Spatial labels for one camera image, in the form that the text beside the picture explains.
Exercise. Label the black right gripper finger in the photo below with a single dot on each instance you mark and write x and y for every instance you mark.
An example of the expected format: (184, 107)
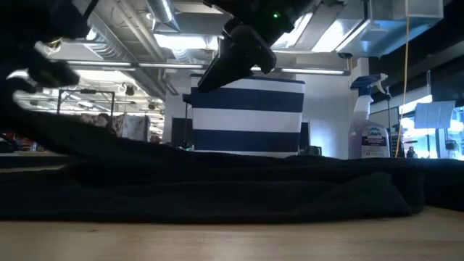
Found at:
(232, 58)
(270, 59)

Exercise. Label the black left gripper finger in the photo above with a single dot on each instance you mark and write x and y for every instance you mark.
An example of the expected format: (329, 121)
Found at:
(54, 74)
(14, 88)

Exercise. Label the black T-shirt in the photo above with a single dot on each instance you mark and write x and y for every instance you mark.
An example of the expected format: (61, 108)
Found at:
(217, 188)

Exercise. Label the navy white striped fabric bin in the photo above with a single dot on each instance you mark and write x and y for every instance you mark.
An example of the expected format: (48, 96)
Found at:
(250, 121)

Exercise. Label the person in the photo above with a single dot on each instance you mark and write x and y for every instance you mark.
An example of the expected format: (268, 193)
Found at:
(103, 117)

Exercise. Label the floral hanging cloth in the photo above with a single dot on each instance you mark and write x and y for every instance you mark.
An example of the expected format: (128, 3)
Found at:
(117, 123)

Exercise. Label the white hanging cloth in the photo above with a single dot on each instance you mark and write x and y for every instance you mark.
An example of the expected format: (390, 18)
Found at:
(136, 127)

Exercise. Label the spray bottle with blue head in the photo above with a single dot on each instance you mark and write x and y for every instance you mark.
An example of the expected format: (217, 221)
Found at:
(368, 141)

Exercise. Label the white board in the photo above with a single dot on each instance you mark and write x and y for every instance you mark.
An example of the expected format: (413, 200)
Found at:
(435, 114)

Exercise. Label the black background frame rig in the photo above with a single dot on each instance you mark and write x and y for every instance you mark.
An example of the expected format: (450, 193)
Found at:
(58, 101)

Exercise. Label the silver spiral air duct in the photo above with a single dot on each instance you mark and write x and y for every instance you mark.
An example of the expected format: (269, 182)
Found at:
(108, 47)

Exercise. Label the black aluminium table frame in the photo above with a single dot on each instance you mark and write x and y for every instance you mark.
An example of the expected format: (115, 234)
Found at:
(29, 161)

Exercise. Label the short round air duct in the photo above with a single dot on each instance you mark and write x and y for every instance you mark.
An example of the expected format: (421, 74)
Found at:
(163, 11)

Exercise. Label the rectangular metal air duct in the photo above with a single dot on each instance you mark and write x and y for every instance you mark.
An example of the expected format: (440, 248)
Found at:
(362, 36)

